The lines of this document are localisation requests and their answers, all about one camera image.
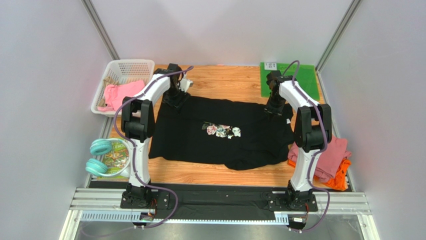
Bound green cutting mat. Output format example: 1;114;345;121
259;62;320;101

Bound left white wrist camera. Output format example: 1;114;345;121
179;77;194;93

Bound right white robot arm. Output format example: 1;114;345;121
264;70;332;204

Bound green snack bowl package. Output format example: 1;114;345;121
90;138;132;181

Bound black floral t shirt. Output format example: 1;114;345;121
148;96;294;171

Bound beige cloth in basket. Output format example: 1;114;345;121
97;76;119;109

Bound folded orange t shirt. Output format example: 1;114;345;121
287;157;352;192

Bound folded pink t shirt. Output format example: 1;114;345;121
287;136;353;184

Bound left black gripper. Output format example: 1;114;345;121
162;85;191;114

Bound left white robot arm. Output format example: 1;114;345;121
119;63;194;201

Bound white plastic basket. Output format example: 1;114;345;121
91;59;155;118

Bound teal headphones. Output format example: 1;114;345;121
85;138;128;178

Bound white label sticker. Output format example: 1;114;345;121
264;62;277;71

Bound light pink shirt in basket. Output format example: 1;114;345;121
97;80;146;112

